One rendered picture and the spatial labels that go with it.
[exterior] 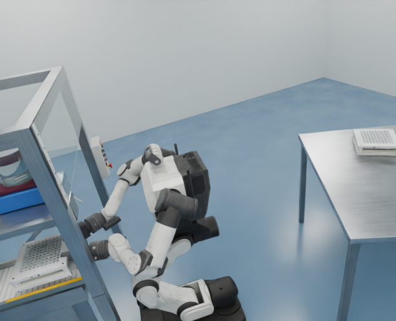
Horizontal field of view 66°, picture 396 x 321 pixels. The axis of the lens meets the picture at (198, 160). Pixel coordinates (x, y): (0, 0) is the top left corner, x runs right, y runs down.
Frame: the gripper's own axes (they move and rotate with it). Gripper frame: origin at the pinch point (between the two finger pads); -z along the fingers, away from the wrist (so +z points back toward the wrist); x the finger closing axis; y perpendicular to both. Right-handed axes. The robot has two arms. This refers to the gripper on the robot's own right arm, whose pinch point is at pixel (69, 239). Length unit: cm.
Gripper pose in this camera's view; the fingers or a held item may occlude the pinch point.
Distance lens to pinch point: 170.2
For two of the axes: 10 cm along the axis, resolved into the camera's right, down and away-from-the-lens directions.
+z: 6.7, -4.4, 6.0
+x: 1.2, 8.6, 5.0
